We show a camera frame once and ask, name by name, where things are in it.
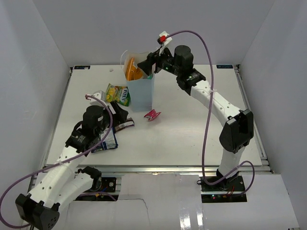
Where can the small red candy wrapper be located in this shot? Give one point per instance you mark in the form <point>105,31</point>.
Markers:
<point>152,115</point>

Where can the blue corner label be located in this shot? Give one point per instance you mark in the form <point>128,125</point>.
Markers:
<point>224,66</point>
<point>81,67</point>

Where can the brown chocolate bar wrapper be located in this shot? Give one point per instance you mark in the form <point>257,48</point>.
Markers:
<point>128,123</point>

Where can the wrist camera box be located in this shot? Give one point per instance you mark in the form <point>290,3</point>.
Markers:
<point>163,40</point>
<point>101,95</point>

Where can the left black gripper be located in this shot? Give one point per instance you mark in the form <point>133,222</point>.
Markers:
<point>120,115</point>

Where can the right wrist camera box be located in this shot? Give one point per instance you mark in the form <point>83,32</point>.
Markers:
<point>163,40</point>

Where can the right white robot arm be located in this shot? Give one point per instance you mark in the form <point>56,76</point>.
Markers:
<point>238,127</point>

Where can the orange chips bag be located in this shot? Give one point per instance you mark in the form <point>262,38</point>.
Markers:
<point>133,73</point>

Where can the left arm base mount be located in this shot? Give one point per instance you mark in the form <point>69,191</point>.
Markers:
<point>103,184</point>

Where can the yellow green candy bag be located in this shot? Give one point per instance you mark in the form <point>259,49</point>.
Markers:
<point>119,94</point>

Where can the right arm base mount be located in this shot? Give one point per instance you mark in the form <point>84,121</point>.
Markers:
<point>223,193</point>

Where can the left blue corner label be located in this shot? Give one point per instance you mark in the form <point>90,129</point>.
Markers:
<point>81,67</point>

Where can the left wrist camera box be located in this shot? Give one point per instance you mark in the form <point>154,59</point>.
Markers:
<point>101,95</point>

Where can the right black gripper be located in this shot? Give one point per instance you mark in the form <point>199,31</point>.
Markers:
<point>147,65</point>

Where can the blue snack bag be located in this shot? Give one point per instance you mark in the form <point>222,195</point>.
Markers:
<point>109,143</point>

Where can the right blue corner label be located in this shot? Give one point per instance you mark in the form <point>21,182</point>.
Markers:
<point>224,66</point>

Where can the light blue paper bag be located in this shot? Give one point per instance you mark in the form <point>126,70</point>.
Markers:
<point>141,91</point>

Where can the teal mint candy bag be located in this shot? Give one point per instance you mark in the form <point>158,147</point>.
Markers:
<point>149,77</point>

